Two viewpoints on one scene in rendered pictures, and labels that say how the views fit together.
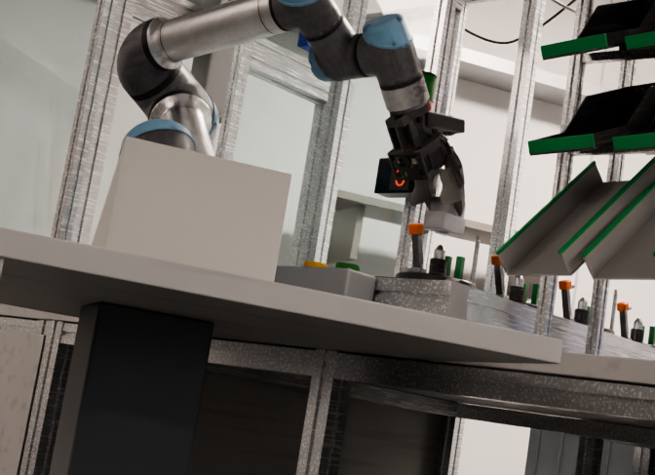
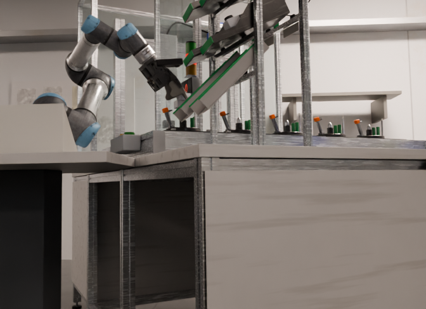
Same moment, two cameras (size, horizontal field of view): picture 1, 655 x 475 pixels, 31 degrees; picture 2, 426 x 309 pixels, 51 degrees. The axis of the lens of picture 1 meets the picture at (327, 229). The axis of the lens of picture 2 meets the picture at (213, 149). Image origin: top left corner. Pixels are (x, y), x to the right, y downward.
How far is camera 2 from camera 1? 1.05 m
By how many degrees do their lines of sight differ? 22
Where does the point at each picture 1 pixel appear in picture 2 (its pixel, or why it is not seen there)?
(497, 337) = (73, 156)
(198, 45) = (78, 59)
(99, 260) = not seen: outside the picture
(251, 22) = (84, 44)
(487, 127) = (354, 50)
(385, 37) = (122, 34)
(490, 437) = not seen: hidden behind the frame
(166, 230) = (16, 138)
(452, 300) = (154, 138)
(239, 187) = (42, 113)
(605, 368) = (160, 157)
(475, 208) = (355, 85)
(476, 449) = not seen: hidden behind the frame
